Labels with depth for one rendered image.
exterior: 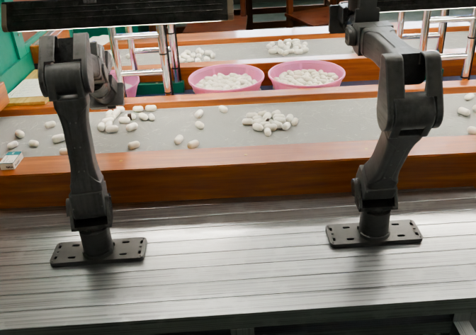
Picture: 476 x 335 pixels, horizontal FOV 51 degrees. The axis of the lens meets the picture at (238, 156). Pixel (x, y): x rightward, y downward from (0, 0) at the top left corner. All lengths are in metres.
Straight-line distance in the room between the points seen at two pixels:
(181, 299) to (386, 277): 0.40
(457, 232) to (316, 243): 0.31
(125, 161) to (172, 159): 0.12
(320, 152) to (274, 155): 0.11
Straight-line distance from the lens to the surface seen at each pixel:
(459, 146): 1.34
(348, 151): 1.26
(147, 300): 1.01
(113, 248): 1.13
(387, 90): 0.83
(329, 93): 1.60
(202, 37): 2.25
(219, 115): 1.52
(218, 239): 1.12
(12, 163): 1.35
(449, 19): 1.70
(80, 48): 1.02
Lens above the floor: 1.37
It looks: 29 degrees down
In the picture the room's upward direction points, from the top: 3 degrees counter-clockwise
